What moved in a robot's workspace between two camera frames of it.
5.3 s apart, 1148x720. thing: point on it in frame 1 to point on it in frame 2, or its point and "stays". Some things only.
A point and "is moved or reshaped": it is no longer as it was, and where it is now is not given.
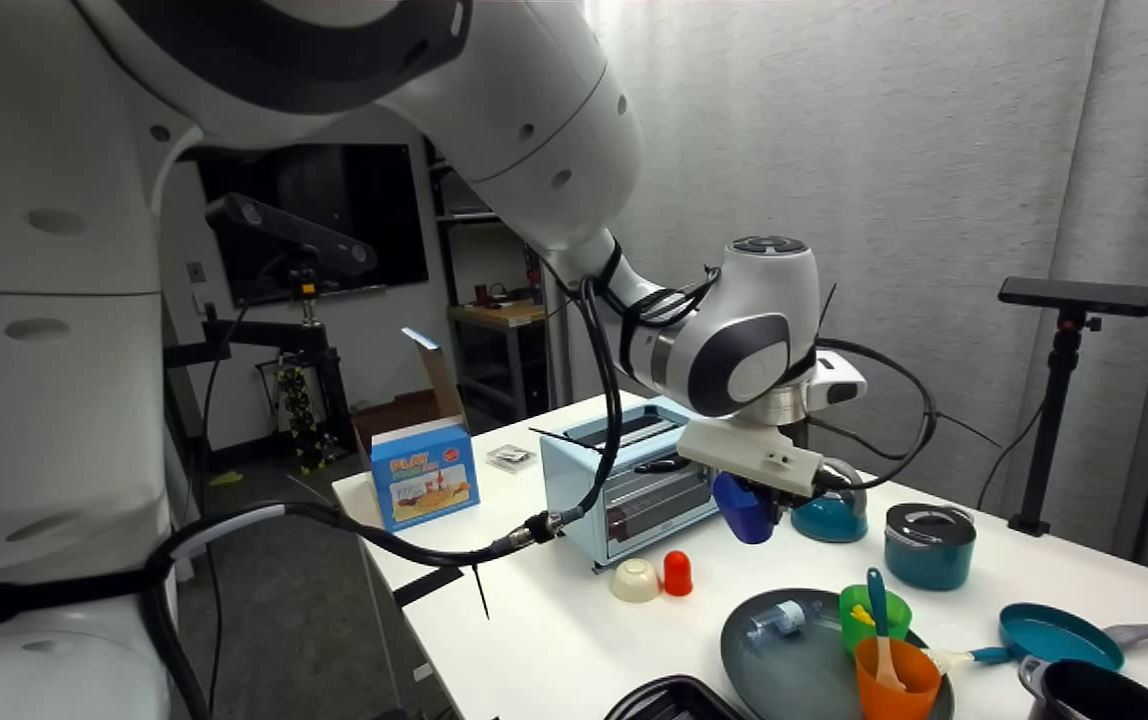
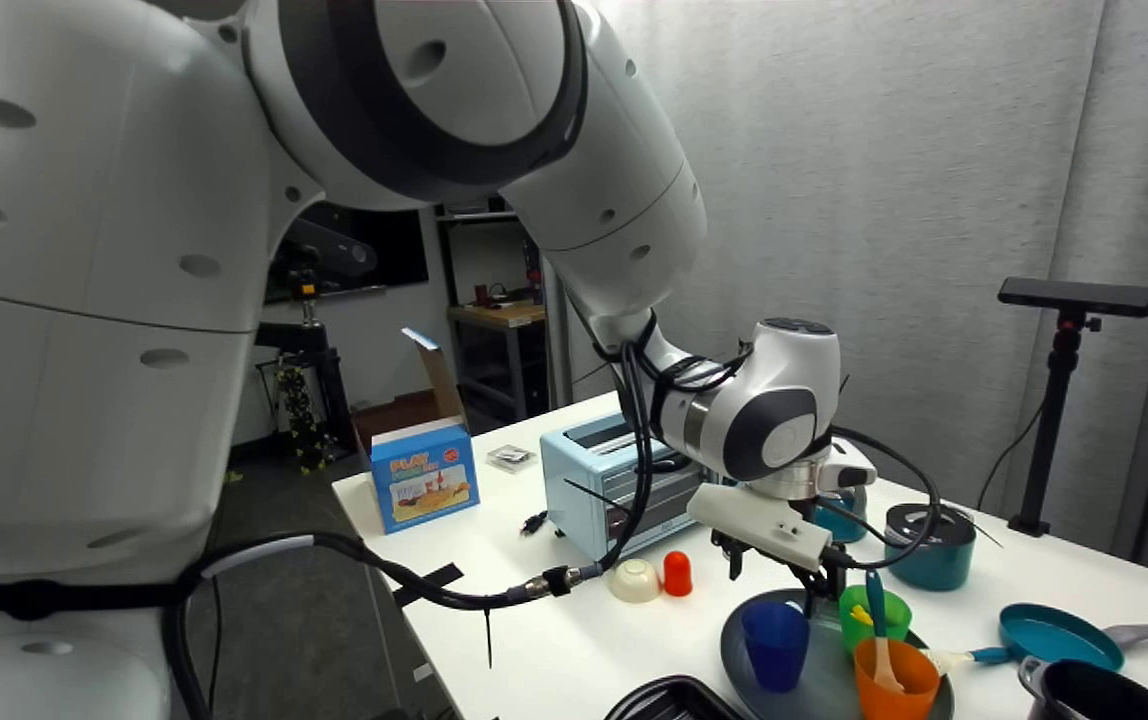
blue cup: x=744 y=506 is moved or reshaped
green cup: x=869 y=615 stays
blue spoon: x=878 y=601 stays
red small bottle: x=678 y=575 stays
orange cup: x=913 y=668 stays
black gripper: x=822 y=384 to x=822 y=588
